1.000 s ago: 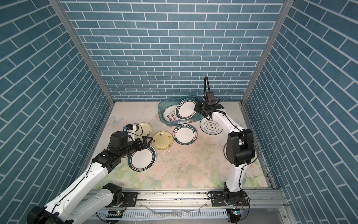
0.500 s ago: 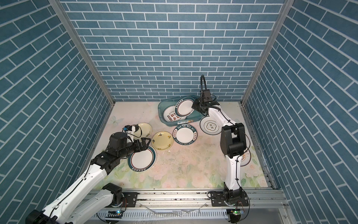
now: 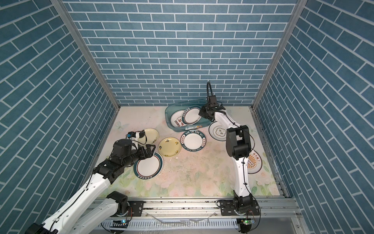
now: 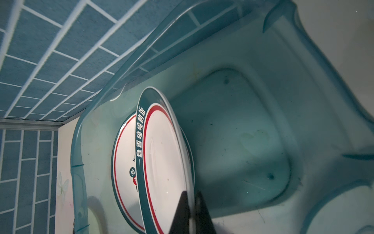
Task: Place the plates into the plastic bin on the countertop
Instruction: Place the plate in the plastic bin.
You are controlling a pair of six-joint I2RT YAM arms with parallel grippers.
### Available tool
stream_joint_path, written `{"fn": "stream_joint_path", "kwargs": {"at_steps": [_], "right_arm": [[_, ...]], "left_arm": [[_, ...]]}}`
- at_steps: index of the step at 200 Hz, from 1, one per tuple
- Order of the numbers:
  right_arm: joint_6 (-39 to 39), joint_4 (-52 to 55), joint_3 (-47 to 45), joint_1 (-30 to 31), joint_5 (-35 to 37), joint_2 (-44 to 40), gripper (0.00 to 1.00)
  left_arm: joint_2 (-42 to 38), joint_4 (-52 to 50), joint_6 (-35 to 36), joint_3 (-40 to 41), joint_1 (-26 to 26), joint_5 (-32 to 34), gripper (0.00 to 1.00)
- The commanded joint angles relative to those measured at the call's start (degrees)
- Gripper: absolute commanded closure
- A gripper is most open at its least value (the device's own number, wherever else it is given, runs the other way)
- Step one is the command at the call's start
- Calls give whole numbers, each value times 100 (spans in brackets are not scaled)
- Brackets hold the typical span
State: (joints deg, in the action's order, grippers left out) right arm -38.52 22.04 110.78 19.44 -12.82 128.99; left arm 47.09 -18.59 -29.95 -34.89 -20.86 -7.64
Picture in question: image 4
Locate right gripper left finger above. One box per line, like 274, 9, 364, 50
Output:
169, 191, 190, 234

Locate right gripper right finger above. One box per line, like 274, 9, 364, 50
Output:
195, 191, 216, 234

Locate green rim plate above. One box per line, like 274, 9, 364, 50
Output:
134, 86, 195, 234

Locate white plate red characters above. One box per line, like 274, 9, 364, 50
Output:
111, 113, 145, 234

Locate teal translucent plastic bin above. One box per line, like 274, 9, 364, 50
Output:
71, 1, 374, 234

